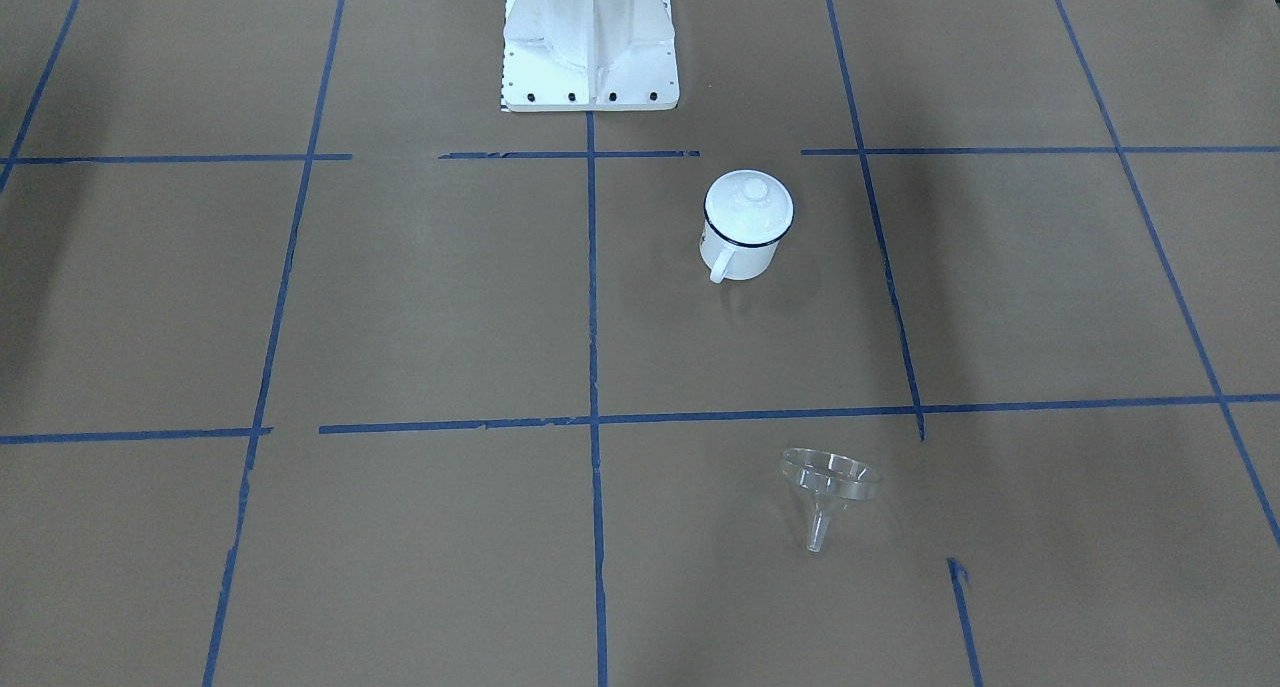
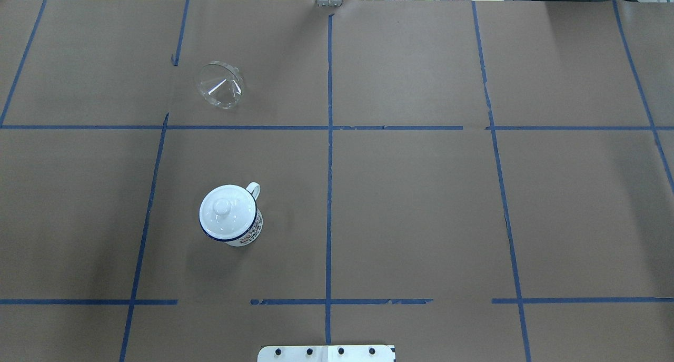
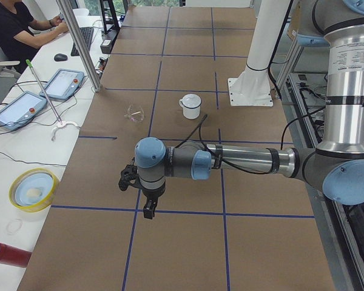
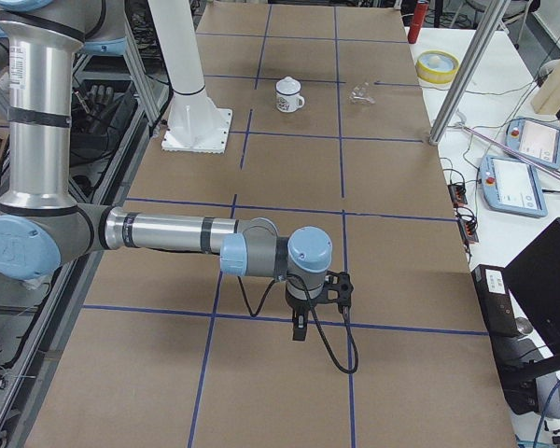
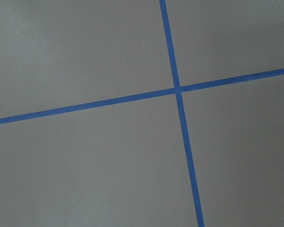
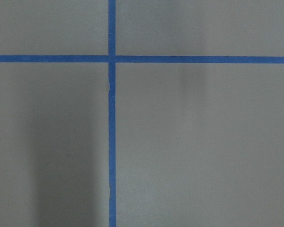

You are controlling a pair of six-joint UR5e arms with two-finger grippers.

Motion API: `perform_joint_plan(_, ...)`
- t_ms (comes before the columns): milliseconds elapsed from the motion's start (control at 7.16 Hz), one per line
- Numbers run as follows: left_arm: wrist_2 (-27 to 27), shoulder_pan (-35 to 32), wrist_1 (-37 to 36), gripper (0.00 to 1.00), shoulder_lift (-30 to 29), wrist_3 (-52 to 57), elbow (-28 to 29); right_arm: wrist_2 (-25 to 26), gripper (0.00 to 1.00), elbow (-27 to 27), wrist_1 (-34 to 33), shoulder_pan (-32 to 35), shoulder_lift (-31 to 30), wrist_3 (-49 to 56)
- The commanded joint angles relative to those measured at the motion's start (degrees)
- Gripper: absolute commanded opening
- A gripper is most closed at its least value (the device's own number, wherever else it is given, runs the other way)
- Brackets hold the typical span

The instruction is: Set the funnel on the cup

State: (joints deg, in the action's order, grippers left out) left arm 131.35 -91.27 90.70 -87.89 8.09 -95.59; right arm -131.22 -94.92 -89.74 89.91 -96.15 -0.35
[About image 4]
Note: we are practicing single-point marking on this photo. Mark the clear glass funnel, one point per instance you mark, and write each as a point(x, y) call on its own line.
point(360, 95)

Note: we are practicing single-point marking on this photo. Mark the white mug lid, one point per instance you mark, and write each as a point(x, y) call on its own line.
point(288, 86)

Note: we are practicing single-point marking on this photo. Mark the black box with label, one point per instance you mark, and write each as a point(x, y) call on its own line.
point(495, 300)

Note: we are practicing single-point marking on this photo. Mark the orange black connector board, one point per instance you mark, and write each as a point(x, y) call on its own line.
point(457, 192)

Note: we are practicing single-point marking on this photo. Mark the white enamel mug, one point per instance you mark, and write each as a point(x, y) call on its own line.
point(289, 103)

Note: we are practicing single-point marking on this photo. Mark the black laptop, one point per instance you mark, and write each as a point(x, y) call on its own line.
point(533, 278)

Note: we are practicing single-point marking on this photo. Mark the near blue teach pendant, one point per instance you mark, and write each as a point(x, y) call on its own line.
point(511, 186)

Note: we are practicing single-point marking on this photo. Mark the blue teach pendant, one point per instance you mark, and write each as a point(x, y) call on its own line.
point(537, 140)
point(511, 186)

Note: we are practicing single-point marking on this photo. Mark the long metal rod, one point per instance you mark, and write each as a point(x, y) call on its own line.
point(521, 157)

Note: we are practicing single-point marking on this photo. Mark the yellow tape roll with dish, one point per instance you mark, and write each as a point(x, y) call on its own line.
point(437, 67)

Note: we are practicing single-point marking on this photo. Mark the far blue teach pendant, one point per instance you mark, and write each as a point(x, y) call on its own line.
point(537, 140)

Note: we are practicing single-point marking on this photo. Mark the red bottle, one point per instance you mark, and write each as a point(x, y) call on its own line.
point(417, 21)

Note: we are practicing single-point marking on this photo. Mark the wooden board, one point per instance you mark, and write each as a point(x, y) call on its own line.
point(547, 100)

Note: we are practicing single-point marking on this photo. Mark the white camera stand column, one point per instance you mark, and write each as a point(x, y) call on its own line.
point(194, 122)

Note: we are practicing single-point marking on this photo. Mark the aluminium frame post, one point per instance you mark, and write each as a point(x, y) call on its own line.
point(478, 45)

